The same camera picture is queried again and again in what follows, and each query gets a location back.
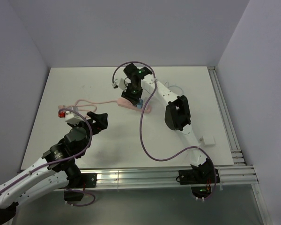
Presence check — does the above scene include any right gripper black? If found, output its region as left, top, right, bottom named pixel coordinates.
left=122, top=83, right=143, bottom=106

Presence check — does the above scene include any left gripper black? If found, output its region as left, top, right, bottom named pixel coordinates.
left=68, top=111, right=108, bottom=156

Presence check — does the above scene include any light blue charger plug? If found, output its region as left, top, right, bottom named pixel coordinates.
left=136, top=99, right=144, bottom=109

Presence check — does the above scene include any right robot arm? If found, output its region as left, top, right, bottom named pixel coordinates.
left=112, top=61, right=216, bottom=183

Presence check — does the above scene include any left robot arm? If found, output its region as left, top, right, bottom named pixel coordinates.
left=0, top=108, right=108, bottom=225

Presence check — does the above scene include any small white charger plug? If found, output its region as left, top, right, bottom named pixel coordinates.
left=200, top=135, right=215, bottom=146

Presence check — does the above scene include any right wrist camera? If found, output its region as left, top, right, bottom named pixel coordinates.
left=112, top=78, right=127, bottom=92

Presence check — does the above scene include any pink power strip cord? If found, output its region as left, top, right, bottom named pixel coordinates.
left=57, top=98, right=119, bottom=113

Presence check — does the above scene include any light blue charging cable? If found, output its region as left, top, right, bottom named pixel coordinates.
left=165, top=82, right=185, bottom=94

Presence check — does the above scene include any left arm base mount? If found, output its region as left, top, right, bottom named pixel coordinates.
left=63, top=173, right=97, bottom=204

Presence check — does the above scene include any aluminium front rail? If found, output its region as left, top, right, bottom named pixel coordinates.
left=81, top=165, right=259, bottom=190

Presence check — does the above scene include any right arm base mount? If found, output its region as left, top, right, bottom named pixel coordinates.
left=176, top=161, right=221, bottom=199

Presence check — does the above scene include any aluminium side rail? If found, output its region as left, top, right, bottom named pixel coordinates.
left=207, top=67, right=246, bottom=166

